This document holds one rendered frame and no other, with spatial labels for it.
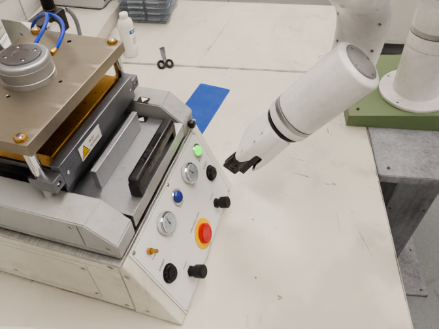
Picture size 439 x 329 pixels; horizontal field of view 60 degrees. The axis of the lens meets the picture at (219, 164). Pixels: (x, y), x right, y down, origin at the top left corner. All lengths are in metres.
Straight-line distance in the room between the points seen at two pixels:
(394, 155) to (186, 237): 0.58
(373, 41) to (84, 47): 0.47
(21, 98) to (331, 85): 0.44
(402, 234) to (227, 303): 0.98
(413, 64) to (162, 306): 0.82
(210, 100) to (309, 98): 0.59
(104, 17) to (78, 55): 0.89
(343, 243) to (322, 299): 0.14
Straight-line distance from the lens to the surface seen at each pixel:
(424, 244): 1.89
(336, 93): 0.58
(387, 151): 1.06
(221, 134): 1.02
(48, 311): 0.81
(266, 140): 0.64
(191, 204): 0.74
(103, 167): 0.62
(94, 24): 1.52
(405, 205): 1.45
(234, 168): 0.75
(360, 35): 0.66
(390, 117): 1.11
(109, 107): 0.66
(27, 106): 0.60
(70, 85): 0.61
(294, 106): 0.61
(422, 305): 1.73
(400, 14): 2.89
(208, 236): 0.77
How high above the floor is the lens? 1.43
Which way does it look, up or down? 46 degrees down
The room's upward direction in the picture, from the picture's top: 1 degrees counter-clockwise
